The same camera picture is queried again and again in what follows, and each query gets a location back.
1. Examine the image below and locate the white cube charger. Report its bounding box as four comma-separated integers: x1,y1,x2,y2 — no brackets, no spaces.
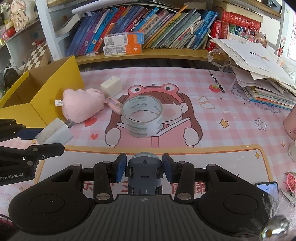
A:
100,76,122,98

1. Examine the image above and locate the row of children's books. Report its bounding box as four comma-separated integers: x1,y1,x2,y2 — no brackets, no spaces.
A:
65,1,262,56

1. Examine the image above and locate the pink utility knife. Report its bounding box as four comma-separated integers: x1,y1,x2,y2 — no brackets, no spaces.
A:
106,97,122,115

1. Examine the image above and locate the pink pen cup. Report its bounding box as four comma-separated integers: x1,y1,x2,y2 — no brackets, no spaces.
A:
283,109,296,141

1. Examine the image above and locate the brown white chessboard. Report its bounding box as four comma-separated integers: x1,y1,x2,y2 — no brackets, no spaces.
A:
18,41,51,72

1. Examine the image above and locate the pink cartoon desk mat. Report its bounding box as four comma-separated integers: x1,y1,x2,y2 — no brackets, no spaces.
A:
0,66,296,216

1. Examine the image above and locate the pink plush pig toy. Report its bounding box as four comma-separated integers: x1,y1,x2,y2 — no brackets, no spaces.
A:
55,88,106,123

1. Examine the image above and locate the lower white orange carton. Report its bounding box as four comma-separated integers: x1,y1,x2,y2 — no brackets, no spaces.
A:
103,44,142,56

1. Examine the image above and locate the black marker pen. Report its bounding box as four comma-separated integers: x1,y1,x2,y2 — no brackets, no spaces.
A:
208,70,225,93

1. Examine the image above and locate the yellow cardboard box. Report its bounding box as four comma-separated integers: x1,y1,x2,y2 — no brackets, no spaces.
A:
0,56,84,128

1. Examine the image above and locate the white orange carton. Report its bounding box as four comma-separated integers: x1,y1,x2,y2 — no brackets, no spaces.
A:
103,44,142,56
104,32,144,47

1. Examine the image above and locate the white power adapter block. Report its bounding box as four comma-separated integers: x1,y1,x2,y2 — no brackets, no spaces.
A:
36,118,75,145

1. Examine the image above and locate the stack of papers and booklets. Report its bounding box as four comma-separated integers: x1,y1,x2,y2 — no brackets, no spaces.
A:
210,34,295,110

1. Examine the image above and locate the black smartphone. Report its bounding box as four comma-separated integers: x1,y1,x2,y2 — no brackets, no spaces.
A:
255,181,279,200

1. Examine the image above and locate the upper white orange carton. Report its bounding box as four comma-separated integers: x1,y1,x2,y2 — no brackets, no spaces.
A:
104,32,144,47

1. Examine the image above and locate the clear packing tape roll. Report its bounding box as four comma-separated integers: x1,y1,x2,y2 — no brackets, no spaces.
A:
121,95,164,138

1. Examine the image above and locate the wooden bookshelf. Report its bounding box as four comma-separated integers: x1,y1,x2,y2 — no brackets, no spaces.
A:
36,1,285,65

